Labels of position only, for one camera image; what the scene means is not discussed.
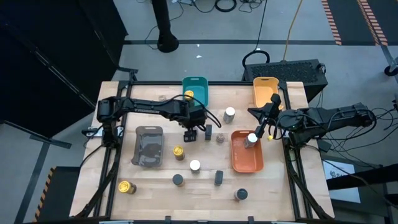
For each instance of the grey translucent plastic bin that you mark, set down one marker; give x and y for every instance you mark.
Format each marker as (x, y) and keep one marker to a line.
(148, 149)

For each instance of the crunchy onion jar yellow lid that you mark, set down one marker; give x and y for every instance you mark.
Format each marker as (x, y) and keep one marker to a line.
(188, 94)
(178, 151)
(124, 186)

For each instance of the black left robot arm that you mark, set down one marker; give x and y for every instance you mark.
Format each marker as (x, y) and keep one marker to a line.
(149, 109)

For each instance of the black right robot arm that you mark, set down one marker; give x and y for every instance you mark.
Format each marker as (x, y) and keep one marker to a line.
(342, 116)

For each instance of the black power brick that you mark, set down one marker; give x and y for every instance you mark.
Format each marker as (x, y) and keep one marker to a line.
(325, 145)

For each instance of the black box hazard stripes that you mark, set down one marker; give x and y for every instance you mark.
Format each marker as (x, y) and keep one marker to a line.
(59, 196)

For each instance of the black metal beam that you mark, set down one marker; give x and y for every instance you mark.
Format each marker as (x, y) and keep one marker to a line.
(367, 177)

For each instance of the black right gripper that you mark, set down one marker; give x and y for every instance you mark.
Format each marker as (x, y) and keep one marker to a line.
(273, 113)

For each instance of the white sign board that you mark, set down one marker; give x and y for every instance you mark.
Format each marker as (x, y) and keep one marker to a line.
(337, 168)

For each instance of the orange plastic bin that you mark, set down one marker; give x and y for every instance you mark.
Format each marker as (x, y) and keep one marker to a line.
(245, 160)

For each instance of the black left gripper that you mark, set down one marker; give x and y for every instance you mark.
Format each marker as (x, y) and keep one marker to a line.
(194, 118)

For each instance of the turmeric jar black lid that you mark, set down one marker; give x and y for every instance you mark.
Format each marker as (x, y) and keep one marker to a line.
(242, 194)

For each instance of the black aluminium table frame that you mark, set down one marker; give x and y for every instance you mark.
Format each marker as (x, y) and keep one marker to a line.
(155, 83)

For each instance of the teal plastic bin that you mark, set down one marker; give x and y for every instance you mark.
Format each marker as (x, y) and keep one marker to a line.
(200, 90)

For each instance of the bagel seasoning jar white lid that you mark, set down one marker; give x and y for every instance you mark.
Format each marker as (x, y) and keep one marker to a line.
(251, 138)
(229, 112)
(195, 165)

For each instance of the small glass spice jar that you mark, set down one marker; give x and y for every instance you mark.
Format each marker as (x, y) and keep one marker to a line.
(220, 137)
(162, 98)

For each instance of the black caster wheel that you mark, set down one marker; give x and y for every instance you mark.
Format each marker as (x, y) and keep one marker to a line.
(390, 71)

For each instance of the turmeric jar with white sticker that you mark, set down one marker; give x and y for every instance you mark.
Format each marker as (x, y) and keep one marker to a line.
(178, 179)

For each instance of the black curtain partition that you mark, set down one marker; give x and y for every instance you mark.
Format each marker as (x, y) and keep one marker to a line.
(46, 46)

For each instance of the black perforated computer case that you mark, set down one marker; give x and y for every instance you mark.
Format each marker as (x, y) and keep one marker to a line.
(289, 73)

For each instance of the yellow plastic bin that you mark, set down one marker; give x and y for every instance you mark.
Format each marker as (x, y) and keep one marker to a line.
(262, 91)

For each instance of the dark green spice tin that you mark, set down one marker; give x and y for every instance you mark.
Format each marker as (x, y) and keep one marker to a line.
(208, 132)
(218, 178)

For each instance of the black pole round base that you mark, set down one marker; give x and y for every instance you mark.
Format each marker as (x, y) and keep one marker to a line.
(163, 18)

